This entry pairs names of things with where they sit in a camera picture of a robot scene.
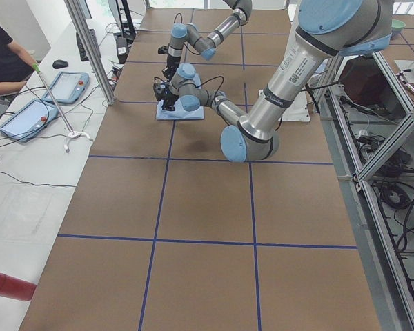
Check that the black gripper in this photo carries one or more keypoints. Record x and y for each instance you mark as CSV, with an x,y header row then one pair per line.
x,y
170,100
172,62

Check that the black computer mouse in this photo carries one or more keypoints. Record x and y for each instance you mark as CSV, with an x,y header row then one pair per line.
x,y
59,63

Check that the red bottle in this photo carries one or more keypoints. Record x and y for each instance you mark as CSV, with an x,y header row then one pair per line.
x,y
14,288

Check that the metal rod green tip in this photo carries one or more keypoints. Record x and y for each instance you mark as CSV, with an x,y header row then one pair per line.
x,y
73,134

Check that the aluminium frame post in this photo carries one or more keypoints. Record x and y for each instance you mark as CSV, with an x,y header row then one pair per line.
x,y
79,21

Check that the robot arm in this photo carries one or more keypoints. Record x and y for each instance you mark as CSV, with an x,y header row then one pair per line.
x,y
206,46
325,29

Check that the teach pendant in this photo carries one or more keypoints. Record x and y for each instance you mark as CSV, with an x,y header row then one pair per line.
x,y
29,121
67,87

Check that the black keyboard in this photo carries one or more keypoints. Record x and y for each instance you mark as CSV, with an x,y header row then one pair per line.
x,y
80,45

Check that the green bowl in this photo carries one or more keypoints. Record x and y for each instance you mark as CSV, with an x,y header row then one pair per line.
x,y
397,26

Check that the near teach pendant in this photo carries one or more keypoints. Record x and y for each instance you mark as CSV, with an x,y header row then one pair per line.
x,y
29,121

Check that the far teach pendant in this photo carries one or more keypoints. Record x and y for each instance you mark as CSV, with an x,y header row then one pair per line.
x,y
67,87

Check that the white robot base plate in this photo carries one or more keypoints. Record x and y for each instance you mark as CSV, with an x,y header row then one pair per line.
x,y
298,111

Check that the light blue t-shirt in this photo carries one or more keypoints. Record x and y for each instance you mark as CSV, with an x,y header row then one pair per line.
x,y
179,114

